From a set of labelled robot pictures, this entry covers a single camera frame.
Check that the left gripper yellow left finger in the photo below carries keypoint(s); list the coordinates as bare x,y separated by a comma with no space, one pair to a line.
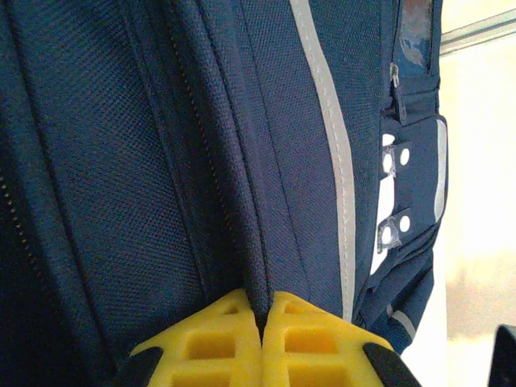
209,350

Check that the aluminium frame rail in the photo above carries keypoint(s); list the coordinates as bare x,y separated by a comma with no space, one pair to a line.
483,30

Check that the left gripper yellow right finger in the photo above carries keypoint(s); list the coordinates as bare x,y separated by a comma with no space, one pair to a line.
314,350

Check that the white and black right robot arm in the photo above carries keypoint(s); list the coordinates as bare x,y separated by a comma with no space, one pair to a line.
504,359

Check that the navy blue student backpack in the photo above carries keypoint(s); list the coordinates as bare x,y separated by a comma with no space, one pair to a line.
121,161

